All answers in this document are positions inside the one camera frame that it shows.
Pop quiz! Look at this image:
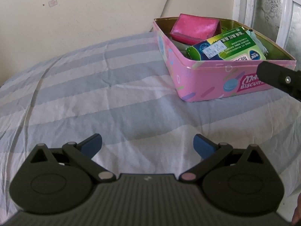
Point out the white window frame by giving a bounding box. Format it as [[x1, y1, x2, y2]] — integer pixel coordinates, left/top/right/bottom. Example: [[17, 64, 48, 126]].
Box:
[[232, 0, 300, 63]]

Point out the green medicine box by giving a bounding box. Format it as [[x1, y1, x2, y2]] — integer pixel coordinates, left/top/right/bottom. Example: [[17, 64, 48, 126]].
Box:
[[186, 27, 267, 61]]

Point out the pink biscuit tin box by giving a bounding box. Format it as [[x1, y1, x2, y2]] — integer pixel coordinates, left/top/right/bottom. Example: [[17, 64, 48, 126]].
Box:
[[152, 16, 297, 103]]

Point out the light blue cloth item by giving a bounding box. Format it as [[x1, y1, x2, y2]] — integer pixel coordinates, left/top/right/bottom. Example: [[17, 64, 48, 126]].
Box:
[[246, 29, 268, 56]]

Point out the pink glitter pouch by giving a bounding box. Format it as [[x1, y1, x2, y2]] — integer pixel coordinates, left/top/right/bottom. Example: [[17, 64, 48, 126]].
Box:
[[170, 14, 222, 45]]

